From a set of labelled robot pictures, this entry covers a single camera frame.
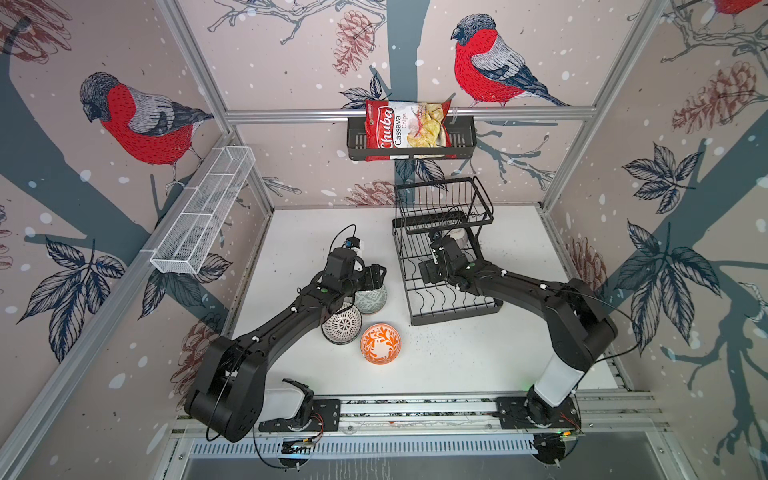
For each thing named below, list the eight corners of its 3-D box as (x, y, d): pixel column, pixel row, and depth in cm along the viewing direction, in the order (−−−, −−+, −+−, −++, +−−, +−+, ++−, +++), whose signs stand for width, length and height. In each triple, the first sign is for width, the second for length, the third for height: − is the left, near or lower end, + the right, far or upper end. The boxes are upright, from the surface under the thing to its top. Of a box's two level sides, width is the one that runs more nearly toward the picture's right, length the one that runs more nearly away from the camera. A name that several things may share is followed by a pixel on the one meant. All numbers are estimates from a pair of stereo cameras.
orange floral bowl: (360, 364, 83) (359, 360, 80) (363, 327, 90) (362, 322, 87) (401, 364, 83) (401, 360, 80) (400, 327, 90) (401, 322, 87)
